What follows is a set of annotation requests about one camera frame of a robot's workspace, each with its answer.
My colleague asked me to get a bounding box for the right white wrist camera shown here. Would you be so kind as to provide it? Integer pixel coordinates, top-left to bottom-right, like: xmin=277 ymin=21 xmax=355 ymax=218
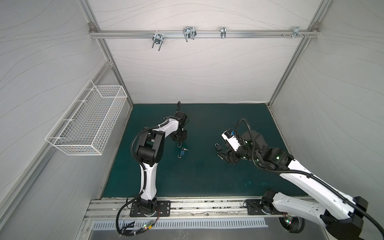
xmin=222 ymin=129 xmax=241 ymax=152

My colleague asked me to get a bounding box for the small metal bracket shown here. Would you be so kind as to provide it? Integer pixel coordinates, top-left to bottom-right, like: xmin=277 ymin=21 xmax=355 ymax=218
xmin=221 ymin=27 xmax=227 ymax=39

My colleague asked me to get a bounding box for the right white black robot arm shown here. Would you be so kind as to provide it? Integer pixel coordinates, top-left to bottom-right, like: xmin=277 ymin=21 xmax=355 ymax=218
xmin=218 ymin=129 xmax=368 ymax=240

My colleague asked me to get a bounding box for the white slotted cable duct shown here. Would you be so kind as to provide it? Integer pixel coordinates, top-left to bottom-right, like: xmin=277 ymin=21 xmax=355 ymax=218
xmin=92 ymin=218 xmax=269 ymax=231

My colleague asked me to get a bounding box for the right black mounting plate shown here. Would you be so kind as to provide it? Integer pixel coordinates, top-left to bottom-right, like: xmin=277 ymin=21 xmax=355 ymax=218
xmin=245 ymin=199 xmax=274 ymax=216

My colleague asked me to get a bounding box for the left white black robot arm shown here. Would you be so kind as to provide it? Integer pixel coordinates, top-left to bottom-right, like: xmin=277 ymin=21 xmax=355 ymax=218
xmin=131 ymin=102 xmax=188 ymax=215

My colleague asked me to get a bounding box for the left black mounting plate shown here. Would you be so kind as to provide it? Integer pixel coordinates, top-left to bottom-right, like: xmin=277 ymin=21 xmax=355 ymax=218
xmin=130 ymin=200 xmax=171 ymax=218

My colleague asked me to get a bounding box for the blue padlock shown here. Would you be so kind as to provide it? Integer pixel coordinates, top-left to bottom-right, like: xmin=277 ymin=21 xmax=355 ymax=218
xmin=178 ymin=148 xmax=189 ymax=159

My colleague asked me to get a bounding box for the metal u-bolt hook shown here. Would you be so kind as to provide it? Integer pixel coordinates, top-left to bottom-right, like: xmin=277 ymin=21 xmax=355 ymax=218
xmin=183 ymin=26 xmax=197 ymax=42
xmin=152 ymin=33 xmax=164 ymax=51

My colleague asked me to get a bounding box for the black mounting plate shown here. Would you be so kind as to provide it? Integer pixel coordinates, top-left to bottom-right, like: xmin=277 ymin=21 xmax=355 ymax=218
xmin=245 ymin=199 xmax=274 ymax=216
xmin=130 ymin=200 xmax=171 ymax=218

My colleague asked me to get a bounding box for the metal corner bracket right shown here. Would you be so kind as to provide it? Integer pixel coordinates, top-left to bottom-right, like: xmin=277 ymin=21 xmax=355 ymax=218
xmin=282 ymin=27 xmax=307 ymax=39

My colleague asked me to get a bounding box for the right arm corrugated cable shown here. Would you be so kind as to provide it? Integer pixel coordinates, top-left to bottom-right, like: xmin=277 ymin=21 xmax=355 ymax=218
xmin=233 ymin=118 xmax=384 ymax=240

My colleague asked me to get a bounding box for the metal U-bolt hook middle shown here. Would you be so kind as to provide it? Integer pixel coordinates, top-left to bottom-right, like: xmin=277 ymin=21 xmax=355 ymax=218
xmin=183 ymin=26 xmax=197 ymax=42

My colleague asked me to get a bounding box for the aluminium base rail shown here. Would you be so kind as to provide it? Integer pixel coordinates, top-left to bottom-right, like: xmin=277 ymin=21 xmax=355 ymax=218
xmin=83 ymin=196 xmax=316 ymax=221

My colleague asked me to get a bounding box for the green table mat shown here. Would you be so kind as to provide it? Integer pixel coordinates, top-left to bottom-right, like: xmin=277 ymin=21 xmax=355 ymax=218
xmin=103 ymin=104 xmax=304 ymax=198

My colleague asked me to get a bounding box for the metal U-bolt hook left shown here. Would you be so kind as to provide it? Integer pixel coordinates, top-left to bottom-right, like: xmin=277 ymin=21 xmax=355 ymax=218
xmin=152 ymin=33 xmax=164 ymax=51

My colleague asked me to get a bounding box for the white wire basket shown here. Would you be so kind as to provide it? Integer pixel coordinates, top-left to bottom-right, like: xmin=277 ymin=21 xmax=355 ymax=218
xmin=45 ymin=80 xmax=127 ymax=156

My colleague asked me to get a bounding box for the aluminium cross rail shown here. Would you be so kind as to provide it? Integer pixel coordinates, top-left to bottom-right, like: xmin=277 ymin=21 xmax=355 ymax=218
xmin=90 ymin=29 xmax=321 ymax=39

